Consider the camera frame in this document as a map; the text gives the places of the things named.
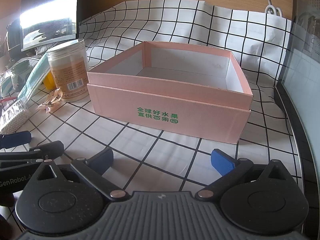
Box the black checked white tablecloth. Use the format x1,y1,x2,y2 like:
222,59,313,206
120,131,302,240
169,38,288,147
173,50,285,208
0,0,304,205

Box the pink cardboard box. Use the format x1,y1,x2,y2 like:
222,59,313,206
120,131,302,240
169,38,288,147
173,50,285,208
87,41,253,145

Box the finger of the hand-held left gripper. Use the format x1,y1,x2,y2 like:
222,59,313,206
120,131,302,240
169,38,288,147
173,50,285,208
0,131,32,150
0,141,64,169

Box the yellow plastic object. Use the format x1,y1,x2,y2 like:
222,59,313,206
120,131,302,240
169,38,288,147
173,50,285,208
43,71,54,90

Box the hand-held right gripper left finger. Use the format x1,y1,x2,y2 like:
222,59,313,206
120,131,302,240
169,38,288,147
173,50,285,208
37,147,128,202

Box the clear plastic jar brown label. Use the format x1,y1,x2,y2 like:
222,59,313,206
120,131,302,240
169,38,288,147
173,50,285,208
46,39,90,103

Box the cotton swab box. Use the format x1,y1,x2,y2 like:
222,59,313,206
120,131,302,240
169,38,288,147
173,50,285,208
0,99,30,134

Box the black framed glass panel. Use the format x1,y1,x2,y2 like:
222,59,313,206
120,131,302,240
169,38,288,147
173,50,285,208
274,0,320,240

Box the glass jar dark contents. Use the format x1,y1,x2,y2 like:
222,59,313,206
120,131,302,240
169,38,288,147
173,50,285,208
5,58,33,93

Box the pink ribbon bow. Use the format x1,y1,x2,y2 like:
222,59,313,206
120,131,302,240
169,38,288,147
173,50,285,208
36,88,63,114

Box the teal face mask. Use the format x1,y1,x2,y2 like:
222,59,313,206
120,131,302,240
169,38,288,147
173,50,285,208
15,52,52,100

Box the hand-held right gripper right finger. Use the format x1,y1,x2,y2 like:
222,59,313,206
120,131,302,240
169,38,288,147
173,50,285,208
196,149,286,201

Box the black flat screen television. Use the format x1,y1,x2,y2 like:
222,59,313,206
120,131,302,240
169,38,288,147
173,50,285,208
19,0,80,52

